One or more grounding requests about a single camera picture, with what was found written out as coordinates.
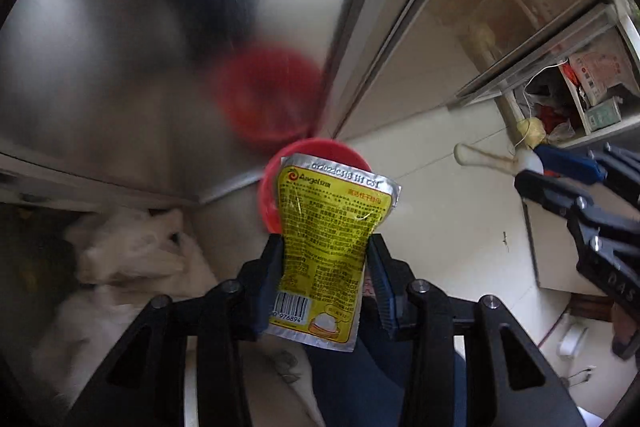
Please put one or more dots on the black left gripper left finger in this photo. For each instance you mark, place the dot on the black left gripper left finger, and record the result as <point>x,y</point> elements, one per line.
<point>141,380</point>

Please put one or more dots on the yellow yeast packet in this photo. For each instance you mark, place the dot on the yellow yeast packet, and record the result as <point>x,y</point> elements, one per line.
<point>319,295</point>

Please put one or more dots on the red plastic trash bin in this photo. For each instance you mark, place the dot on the red plastic trash bin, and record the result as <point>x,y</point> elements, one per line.
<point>289,183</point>

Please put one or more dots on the blue trouser legs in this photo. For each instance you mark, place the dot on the blue trouser legs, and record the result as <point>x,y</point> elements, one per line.
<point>364,387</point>

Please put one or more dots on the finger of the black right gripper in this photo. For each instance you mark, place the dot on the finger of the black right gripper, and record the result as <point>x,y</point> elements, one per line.
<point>612,166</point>
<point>564,200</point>

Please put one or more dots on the white woven sack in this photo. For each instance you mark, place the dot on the white woven sack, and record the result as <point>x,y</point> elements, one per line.
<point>123,260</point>

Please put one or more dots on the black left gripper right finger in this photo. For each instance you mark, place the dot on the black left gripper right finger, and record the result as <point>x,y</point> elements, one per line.
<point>508,382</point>

